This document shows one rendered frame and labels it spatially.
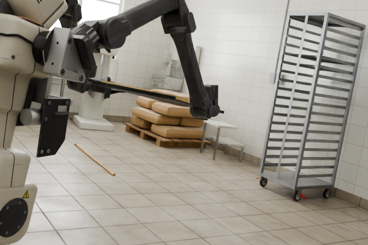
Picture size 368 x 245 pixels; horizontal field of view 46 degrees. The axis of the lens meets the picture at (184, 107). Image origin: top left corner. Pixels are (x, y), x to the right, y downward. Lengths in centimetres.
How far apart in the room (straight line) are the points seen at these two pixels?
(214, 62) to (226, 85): 49
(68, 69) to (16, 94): 18
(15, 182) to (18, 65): 31
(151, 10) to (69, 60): 37
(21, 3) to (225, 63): 542
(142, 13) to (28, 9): 33
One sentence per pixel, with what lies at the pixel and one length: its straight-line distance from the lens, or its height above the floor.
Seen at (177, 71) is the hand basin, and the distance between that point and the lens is 740.
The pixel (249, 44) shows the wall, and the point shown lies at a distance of 607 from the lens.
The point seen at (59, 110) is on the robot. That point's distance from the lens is 123.
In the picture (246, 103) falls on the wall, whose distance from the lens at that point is 596.
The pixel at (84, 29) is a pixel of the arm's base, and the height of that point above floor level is 117.
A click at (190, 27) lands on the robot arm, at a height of 125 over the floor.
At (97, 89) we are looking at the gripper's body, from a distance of 201.
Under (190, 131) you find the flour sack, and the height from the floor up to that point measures 23.
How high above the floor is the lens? 112
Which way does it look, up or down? 5 degrees down
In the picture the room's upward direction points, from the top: 9 degrees clockwise
